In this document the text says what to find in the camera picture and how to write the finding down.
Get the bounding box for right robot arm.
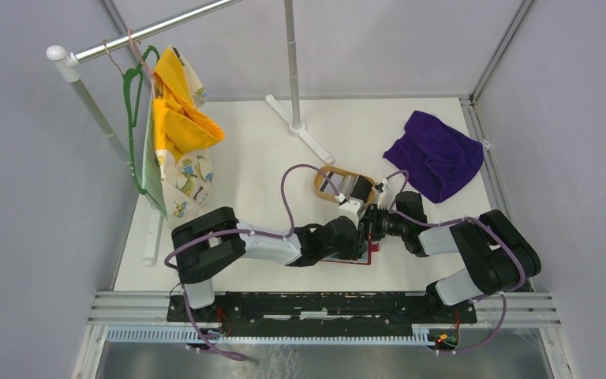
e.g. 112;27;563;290
361;191;541;322

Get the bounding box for white cable duct strip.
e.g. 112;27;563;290
105;325;434;347

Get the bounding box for oval wooden tray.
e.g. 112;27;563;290
313;165;376;205

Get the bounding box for red card holder wallet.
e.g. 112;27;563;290
322;236;380;265

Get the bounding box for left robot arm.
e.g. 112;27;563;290
164;207;371;322

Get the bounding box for purple cloth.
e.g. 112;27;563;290
383;111;484;204

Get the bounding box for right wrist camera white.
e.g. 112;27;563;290
373;177;391;208

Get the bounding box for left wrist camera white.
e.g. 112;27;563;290
339;198;366;227

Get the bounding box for silver credit card in tray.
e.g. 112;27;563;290
320;172;357;197

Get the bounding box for metal clothes rack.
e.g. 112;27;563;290
45;0;335;267

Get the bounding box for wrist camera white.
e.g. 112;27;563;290
373;177;391;208
339;198;366;227

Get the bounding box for yellow dinosaur print garment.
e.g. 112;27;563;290
151;45;225;229

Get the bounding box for green clothes hanger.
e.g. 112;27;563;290
122;45;160;196

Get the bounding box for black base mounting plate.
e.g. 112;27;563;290
191;291;477;337

